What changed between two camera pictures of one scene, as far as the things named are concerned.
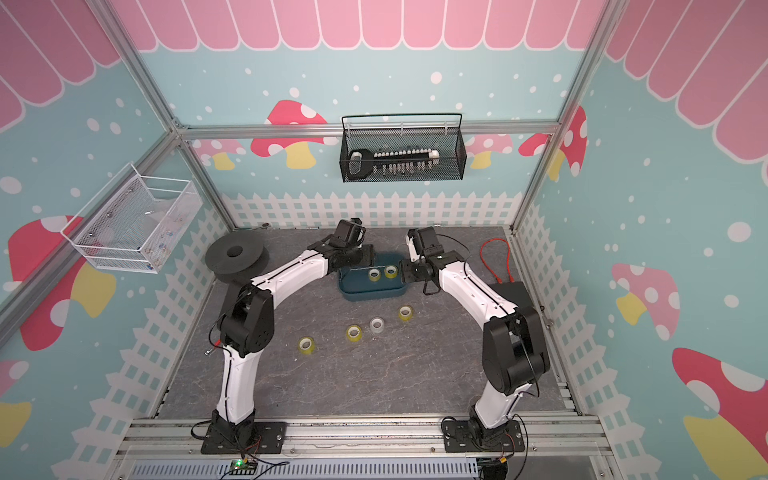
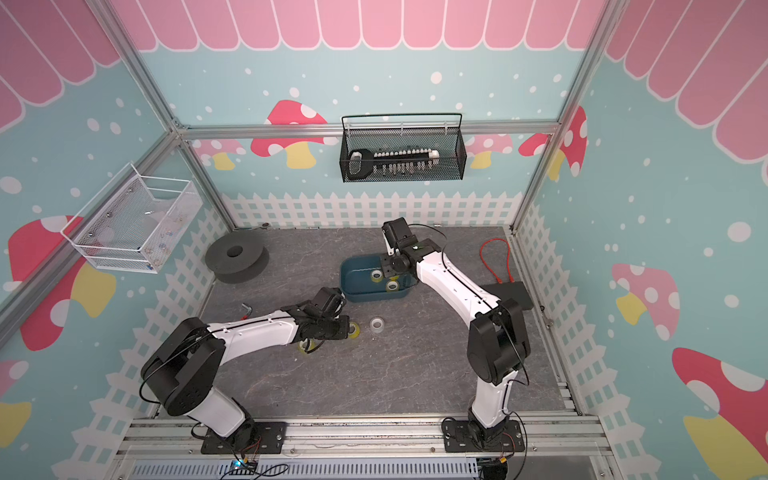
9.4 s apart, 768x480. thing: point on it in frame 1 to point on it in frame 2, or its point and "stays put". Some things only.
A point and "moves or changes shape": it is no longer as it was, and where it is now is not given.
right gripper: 406,266 to 387,270
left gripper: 368,255 to 343,330
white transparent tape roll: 377,325 stays put
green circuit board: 242,467 stays put
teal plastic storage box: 354,283 stays put
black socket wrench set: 362,162 stays put
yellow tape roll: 390,272 moves or changes shape
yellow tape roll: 306,345 stays put
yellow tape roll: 354,333 stays put
